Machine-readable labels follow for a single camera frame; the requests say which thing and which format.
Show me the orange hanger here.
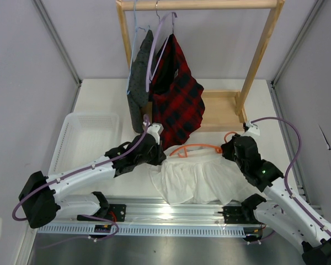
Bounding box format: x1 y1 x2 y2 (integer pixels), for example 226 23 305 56
169 144 222 158

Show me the white pleated skirt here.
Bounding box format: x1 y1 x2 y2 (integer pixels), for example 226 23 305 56
149 149 255 205

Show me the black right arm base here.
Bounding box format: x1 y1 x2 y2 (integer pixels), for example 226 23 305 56
218 206 260 225

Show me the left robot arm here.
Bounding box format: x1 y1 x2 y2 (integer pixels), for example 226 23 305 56
17 132 166 229

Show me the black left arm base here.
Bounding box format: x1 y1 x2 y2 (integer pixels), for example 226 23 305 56
77 204 127 222

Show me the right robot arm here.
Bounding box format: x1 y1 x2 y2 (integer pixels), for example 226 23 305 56
221 134 331 264

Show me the light blue hanger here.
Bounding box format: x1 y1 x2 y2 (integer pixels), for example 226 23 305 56
126 0 151 96

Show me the purple hanger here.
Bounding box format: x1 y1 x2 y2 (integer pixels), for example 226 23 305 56
146 0 178 93

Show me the wooden clothes rack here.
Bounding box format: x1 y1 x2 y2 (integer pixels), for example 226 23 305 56
116 1 285 132

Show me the dark grey dotted garment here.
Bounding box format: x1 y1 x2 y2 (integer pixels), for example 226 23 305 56
127 30 154 133

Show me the red black plaid garment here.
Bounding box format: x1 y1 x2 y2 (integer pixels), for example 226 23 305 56
150 34 205 150

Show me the white plastic basket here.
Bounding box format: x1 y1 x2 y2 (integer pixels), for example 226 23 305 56
48 112 121 175

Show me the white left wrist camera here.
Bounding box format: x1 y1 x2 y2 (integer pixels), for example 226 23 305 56
143 121 163 144

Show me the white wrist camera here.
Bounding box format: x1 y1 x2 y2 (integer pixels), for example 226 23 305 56
143 121 163 144
242 120 260 137

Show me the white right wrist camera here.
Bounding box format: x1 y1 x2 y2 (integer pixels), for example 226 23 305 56
242 120 260 137

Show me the aluminium mounting rail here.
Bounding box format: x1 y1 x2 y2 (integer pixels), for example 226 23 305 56
26 197 328 227

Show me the slotted cable duct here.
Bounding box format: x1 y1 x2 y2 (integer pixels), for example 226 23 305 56
38 223 245 238

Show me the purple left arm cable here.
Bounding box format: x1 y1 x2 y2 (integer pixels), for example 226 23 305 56
12 114 151 243

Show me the aluminium frame post left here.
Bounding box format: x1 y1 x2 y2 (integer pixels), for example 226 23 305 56
33 0 82 86

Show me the aluminium frame post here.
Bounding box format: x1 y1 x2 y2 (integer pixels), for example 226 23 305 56
270 0 325 86
33 0 82 86

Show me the aluminium frame post right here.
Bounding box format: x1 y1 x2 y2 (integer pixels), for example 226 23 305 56
270 0 325 86

